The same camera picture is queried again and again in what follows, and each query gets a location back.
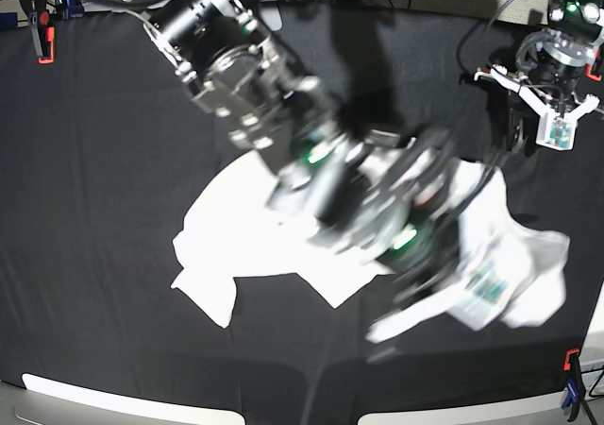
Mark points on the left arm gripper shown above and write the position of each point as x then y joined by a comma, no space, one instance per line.
548,101

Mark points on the white printed t-shirt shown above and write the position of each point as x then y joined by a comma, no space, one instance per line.
507,272

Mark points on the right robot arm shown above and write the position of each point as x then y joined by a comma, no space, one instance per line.
357,194

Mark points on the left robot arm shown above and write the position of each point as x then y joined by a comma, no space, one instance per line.
549,63

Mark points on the red clamp front right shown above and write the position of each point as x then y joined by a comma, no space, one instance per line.
574,386

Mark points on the red clamp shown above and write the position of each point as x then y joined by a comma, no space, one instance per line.
43,33
574,386

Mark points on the black table cloth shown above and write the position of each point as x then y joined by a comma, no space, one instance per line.
102,154

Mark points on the red clamp back left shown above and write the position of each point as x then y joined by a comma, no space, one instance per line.
43,33

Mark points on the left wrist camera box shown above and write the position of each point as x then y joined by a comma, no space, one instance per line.
556,133

